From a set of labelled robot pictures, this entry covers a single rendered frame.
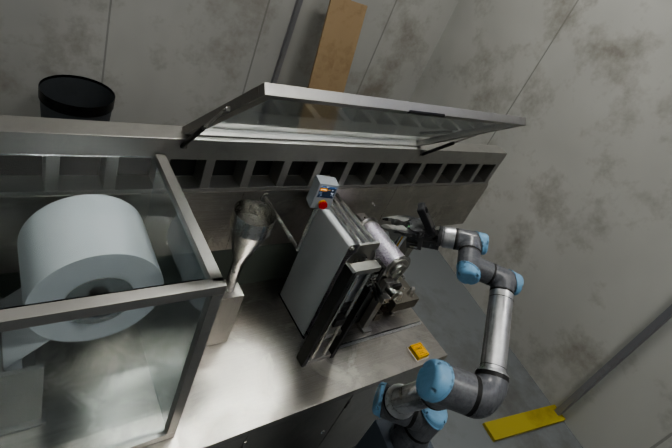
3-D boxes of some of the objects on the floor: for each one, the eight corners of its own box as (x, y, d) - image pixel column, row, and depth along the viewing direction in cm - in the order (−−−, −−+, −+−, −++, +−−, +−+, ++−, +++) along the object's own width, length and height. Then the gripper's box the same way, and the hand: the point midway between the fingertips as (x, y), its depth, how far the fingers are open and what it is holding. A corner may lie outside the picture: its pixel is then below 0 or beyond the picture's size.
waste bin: (106, 149, 396) (114, 82, 364) (106, 183, 362) (115, 112, 330) (39, 141, 372) (41, 69, 339) (32, 177, 337) (34, 100, 305)
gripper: (438, 257, 157) (377, 246, 161) (440, 236, 166) (382, 226, 170) (442, 238, 152) (379, 227, 156) (444, 218, 161) (384, 208, 165)
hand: (385, 221), depth 161 cm, fingers open, 3 cm apart
